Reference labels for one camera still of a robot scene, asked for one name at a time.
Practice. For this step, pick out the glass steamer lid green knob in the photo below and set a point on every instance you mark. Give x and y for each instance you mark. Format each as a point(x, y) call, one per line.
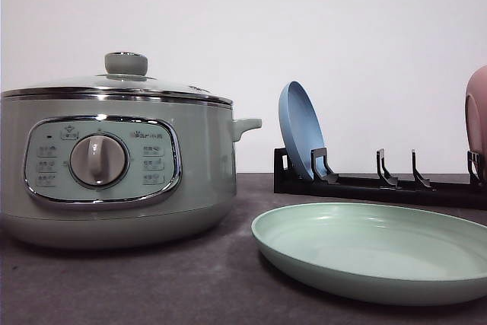
point(125, 78)

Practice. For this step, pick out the green plate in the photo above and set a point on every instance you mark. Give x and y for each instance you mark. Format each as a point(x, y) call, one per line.
point(381, 253)

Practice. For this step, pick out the blue plate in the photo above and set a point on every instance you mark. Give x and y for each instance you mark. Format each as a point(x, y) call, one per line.
point(300, 125)

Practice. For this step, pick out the green electric steamer pot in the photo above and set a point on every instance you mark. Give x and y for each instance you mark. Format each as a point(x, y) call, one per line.
point(108, 174)

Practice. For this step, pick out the pink plate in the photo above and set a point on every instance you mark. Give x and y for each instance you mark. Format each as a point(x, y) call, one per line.
point(475, 108)

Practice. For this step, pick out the black dish rack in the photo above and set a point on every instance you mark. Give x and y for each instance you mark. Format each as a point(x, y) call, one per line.
point(384, 186)

